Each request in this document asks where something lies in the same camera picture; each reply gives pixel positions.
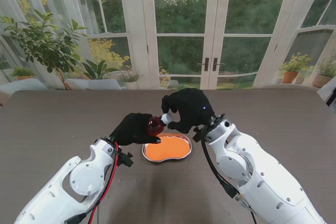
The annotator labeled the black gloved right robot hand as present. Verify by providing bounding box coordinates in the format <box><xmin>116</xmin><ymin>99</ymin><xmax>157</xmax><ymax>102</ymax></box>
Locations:
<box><xmin>161</xmin><ymin>88</ymin><xmax>217</xmax><ymax>134</ymax></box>

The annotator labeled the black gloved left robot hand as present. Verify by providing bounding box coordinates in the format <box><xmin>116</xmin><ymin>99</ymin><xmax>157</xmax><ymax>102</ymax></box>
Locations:
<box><xmin>109</xmin><ymin>112</ymin><xmax>162</xmax><ymax>146</ymax></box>

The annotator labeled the red transparent sample bottle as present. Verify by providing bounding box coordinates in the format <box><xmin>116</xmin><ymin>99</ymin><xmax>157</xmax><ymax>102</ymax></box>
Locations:
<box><xmin>146</xmin><ymin>115</ymin><xmax>166</xmax><ymax>137</ymax></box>

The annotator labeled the white ribbed bottle cap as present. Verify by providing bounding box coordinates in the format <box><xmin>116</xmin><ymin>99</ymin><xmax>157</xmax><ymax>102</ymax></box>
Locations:
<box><xmin>161</xmin><ymin>112</ymin><xmax>173</xmax><ymax>125</ymax></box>

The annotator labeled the steel kidney-shaped tray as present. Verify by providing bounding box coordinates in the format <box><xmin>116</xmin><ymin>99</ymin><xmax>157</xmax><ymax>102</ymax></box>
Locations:
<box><xmin>141</xmin><ymin>132</ymin><xmax>192</xmax><ymax>163</ymax></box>

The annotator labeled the orange tray liner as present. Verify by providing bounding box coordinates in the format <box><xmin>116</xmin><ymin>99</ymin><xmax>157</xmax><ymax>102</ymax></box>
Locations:
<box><xmin>144</xmin><ymin>134</ymin><xmax>190</xmax><ymax>161</ymax></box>

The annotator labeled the printed garden window backdrop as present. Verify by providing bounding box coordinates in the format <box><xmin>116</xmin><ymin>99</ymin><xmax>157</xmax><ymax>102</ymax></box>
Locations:
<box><xmin>0</xmin><ymin>0</ymin><xmax>336</xmax><ymax>91</ymax></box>

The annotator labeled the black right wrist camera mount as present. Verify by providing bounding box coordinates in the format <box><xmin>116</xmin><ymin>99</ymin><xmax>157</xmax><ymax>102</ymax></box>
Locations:
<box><xmin>192</xmin><ymin>126</ymin><xmax>204</xmax><ymax>142</ymax></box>

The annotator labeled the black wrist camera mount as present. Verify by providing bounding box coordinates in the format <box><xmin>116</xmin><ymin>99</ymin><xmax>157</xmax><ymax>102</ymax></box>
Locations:
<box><xmin>118</xmin><ymin>152</ymin><xmax>134</xmax><ymax>167</ymax></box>
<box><xmin>192</xmin><ymin>126</ymin><xmax>204</xmax><ymax>142</ymax></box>

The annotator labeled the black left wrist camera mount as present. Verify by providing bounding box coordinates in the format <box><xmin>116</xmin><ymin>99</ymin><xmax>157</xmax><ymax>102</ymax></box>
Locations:
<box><xmin>118</xmin><ymin>152</ymin><xmax>134</xmax><ymax>167</ymax></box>

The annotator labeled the red left arm cable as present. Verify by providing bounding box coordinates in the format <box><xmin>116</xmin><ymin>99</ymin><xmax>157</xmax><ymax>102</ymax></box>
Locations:
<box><xmin>88</xmin><ymin>142</ymin><xmax>119</xmax><ymax>224</ymax></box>

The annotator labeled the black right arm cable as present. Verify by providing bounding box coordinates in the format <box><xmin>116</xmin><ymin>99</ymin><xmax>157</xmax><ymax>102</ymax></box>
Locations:
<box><xmin>201</xmin><ymin>126</ymin><xmax>257</xmax><ymax>224</ymax></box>

